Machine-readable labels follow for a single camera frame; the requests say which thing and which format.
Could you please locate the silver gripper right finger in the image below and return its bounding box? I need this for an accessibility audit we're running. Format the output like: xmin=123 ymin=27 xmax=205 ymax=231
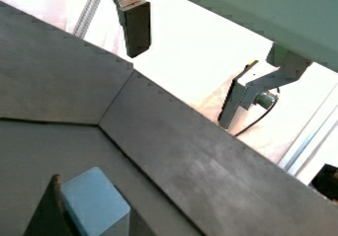
xmin=218 ymin=43 xmax=312 ymax=128

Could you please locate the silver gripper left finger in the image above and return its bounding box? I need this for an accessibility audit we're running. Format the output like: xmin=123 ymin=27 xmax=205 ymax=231
xmin=114 ymin=0 xmax=151 ymax=57

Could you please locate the blue rectangular block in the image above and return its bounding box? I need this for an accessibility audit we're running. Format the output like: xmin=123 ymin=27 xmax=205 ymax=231
xmin=60 ymin=167 xmax=131 ymax=236

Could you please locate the black curved fixture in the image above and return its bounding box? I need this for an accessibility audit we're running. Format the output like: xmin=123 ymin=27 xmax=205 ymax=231
xmin=23 ymin=174 xmax=80 ymax=236

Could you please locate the black cable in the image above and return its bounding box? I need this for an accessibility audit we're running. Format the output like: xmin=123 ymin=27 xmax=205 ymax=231
xmin=233 ymin=87 xmax=282 ymax=138

